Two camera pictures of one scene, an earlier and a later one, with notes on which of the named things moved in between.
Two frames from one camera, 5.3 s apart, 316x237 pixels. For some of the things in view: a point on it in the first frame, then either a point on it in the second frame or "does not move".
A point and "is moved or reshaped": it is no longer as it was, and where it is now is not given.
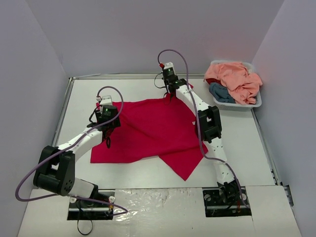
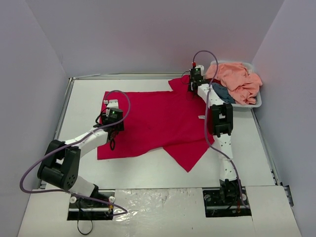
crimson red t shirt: [151, 129] is moved or reshaped
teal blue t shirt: [220, 93] does not move
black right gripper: [169, 92] → [191, 84]
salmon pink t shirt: [235, 77] does not move
